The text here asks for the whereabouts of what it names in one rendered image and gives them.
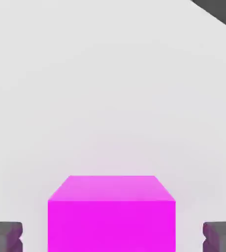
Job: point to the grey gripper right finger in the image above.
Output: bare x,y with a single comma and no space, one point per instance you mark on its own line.
223,238

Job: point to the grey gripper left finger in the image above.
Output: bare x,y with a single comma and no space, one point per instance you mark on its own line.
2,238

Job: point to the small magenta cube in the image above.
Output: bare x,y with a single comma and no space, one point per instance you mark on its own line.
111,220

